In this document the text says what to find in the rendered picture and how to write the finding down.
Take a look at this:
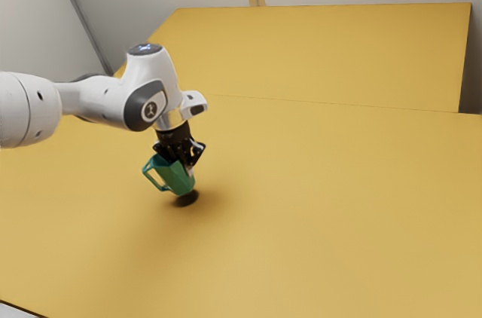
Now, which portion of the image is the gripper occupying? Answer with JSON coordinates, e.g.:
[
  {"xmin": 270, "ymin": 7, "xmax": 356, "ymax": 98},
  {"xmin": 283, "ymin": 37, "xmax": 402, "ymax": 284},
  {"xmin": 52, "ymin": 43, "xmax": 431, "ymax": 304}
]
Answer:
[{"xmin": 151, "ymin": 122, "xmax": 207, "ymax": 178}]

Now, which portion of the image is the teal faceted mug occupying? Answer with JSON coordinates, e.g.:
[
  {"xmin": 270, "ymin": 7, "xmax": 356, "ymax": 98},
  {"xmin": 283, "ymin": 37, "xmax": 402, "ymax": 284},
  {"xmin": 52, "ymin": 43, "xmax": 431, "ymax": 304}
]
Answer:
[{"xmin": 141, "ymin": 154, "xmax": 197, "ymax": 197}]

